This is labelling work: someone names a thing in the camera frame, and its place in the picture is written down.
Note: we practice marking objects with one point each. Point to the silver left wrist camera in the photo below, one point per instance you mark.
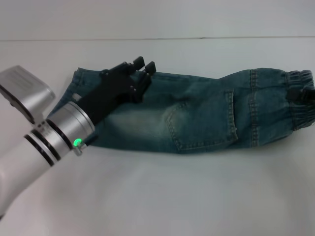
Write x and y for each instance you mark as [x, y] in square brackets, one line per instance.
[24, 91]

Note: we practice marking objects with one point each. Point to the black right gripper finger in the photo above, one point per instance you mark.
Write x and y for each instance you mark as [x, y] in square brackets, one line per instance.
[301, 94]

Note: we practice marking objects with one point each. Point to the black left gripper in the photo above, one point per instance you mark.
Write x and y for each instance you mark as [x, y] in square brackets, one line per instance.
[108, 91]

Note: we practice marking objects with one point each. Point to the blue denim shorts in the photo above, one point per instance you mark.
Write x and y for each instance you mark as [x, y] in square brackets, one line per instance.
[197, 118]

